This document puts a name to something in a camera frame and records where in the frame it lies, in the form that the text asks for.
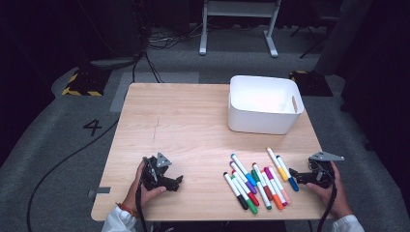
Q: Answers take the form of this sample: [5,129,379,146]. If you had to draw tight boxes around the yellow black striped base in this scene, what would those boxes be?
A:
[61,66,112,97]
[288,70,334,98]

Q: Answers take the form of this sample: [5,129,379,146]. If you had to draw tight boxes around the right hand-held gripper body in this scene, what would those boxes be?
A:
[307,151,345,189]

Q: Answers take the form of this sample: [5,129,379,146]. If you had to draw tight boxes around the orange bracelet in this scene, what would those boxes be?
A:
[115,202,138,218]

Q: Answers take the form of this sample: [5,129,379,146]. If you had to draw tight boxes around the green marker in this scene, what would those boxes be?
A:
[229,175,259,216]

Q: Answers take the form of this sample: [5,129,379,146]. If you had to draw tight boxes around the white desk frame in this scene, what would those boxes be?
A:
[198,0,282,59]

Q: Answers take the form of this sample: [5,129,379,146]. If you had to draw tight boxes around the grey tape piece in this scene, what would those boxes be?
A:
[87,187,111,198]

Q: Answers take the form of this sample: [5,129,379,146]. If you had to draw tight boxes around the hand-held gripper cable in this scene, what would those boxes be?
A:
[134,182,148,232]
[317,180,338,232]

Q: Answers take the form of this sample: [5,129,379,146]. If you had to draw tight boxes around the pile of coloured markers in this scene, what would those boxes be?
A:
[222,146,300,216]

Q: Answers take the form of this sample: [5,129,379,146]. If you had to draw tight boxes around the person's left hand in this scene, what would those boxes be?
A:
[124,159,167,214]

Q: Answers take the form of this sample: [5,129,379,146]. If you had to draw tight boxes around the grey curtain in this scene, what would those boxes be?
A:
[313,0,375,76]

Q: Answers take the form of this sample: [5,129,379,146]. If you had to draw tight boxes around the long black floor cable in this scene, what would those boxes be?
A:
[26,118,120,232]

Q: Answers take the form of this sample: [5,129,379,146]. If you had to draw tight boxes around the bundle of floor cables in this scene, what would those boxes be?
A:
[146,28,207,51]

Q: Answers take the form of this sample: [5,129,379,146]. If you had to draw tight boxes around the person's right hand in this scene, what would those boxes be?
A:
[306,160,354,220]

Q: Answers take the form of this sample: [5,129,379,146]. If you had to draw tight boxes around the black marker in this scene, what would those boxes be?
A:
[222,171,249,211]

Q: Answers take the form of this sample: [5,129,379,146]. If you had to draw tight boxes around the left hand-held gripper cable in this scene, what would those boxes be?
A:
[134,182,148,232]

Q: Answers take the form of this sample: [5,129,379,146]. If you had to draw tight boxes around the red marker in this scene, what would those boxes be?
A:
[231,169,261,207]

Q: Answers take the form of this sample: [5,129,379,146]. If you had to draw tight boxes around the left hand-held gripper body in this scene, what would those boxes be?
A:
[140,152,173,191]

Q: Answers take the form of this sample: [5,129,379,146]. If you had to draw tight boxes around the right hand-held gripper cable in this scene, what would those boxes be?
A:
[317,180,338,232]

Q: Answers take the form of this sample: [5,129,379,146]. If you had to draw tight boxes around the black stand legs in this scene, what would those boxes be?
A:
[289,14,342,60]

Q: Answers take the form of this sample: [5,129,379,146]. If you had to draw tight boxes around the white plastic storage bin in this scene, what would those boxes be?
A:
[227,74,305,135]

